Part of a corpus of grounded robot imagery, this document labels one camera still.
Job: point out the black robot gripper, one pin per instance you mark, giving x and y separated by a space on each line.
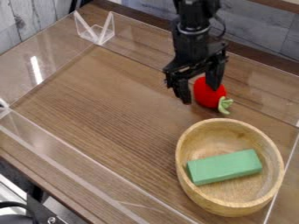
181 68

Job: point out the red knitted strawberry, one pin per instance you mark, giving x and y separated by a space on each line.
209 98

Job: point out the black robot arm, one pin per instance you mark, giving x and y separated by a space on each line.
196 55

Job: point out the light wooden bowl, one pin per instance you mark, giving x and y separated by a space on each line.
240 196

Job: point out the green rectangular block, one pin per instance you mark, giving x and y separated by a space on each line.
223 167

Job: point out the black metal stand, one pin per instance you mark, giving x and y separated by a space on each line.
25 204

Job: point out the clear acrylic enclosure wall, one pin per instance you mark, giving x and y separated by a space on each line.
90 123

